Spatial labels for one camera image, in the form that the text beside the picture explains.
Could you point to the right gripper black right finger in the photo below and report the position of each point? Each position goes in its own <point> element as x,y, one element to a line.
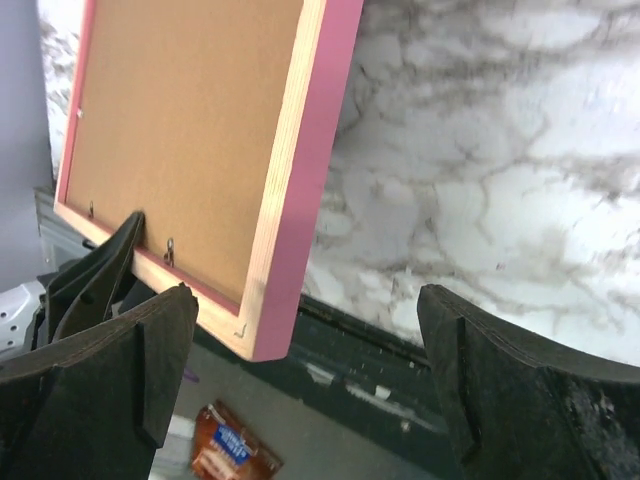
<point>521,406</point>

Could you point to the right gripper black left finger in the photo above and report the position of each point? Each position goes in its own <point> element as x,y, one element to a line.
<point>97,405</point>

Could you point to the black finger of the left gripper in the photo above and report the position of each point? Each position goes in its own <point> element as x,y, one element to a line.
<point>81,296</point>

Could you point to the pink wooden picture frame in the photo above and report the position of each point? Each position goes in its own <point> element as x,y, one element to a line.
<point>259,327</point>

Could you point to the brown fibreboard backing board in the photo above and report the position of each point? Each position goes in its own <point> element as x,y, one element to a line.
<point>180,102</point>

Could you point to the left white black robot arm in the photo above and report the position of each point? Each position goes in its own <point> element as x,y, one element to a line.
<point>23,313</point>

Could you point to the brown snack wrapper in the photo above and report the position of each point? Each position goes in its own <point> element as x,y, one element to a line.
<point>224,448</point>

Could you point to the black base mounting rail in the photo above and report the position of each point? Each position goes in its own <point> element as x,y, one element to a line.
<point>364,378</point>

